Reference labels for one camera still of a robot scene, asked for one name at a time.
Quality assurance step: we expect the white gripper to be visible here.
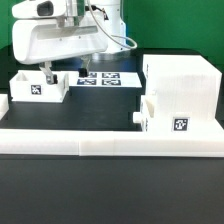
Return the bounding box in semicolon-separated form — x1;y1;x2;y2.
12;14;108;84

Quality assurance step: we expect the white small drawer box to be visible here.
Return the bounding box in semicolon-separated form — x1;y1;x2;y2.
9;70;69;103

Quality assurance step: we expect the white drawer cabinet box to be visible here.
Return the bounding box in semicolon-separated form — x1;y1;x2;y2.
142;54;222;133

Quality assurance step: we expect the white drawer with knob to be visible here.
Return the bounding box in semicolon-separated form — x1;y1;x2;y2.
132;94;155;132

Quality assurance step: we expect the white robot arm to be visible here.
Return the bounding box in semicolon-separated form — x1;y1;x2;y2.
12;0;127;84

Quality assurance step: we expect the white marker plate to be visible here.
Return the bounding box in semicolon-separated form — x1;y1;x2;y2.
69;71;142;88

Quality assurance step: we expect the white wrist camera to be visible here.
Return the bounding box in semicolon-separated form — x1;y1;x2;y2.
12;0;66;19

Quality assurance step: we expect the white U-shaped boundary frame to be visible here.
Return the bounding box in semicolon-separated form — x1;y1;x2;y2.
0;94;224;158

